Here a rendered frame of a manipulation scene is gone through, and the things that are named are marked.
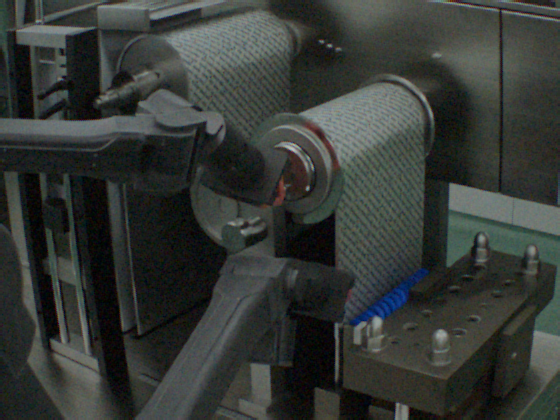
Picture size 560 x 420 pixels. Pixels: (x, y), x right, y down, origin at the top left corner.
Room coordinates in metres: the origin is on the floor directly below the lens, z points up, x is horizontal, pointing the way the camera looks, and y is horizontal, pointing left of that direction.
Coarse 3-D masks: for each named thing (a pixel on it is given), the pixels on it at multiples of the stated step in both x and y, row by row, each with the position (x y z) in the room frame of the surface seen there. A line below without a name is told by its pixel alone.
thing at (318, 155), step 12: (276, 132) 1.27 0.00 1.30; (288, 132) 1.26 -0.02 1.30; (300, 132) 1.24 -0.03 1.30; (264, 144) 1.28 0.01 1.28; (276, 144) 1.27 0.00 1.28; (300, 144) 1.24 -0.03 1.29; (312, 144) 1.23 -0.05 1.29; (312, 156) 1.23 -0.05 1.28; (324, 156) 1.23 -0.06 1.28; (324, 168) 1.22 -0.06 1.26; (324, 180) 1.22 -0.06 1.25; (312, 192) 1.23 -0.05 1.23; (324, 192) 1.22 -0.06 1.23; (288, 204) 1.26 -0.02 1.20; (300, 204) 1.25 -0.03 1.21; (312, 204) 1.23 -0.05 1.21
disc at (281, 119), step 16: (288, 112) 1.27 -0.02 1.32; (272, 128) 1.28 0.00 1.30; (304, 128) 1.25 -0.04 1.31; (320, 128) 1.24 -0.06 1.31; (256, 144) 1.30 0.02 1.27; (320, 144) 1.23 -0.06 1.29; (336, 160) 1.22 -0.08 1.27; (336, 176) 1.22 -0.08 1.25; (336, 192) 1.22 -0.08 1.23; (320, 208) 1.24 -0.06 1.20
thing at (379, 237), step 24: (384, 192) 1.32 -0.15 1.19; (408, 192) 1.37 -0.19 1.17; (336, 216) 1.23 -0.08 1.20; (360, 216) 1.27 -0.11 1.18; (384, 216) 1.32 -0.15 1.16; (408, 216) 1.37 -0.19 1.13; (336, 240) 1.23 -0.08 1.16; (360, 240) 1.27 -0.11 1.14; (384, 240) 1.32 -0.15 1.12; (408, 240) 1.38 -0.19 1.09; (336, 264) 1.23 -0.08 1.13; (360, 264) 1.27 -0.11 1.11; (384, 264) 1.32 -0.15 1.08; (408, 264) 1.38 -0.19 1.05; (360, 288) 1.27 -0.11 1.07; (384, 288) 1.32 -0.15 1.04; (360, 312) 1.27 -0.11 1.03; (336, 336) 1.23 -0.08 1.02
